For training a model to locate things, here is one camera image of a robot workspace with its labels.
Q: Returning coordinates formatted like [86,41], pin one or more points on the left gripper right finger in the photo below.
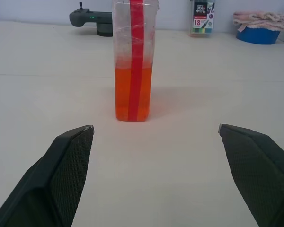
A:
[258,170]

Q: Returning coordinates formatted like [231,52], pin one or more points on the grey remote controller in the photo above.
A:
[85,19]

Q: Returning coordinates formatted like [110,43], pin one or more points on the marker pen set box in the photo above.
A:
[201,21]

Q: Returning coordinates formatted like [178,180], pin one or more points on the pink towel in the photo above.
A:
[262,20]

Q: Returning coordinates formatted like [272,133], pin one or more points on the blue tape roll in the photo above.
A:
[258,36]

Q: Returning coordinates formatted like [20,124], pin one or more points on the clear bottle with orange drink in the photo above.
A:
[123,94]

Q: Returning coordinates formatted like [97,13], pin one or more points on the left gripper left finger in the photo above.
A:
[61,177]

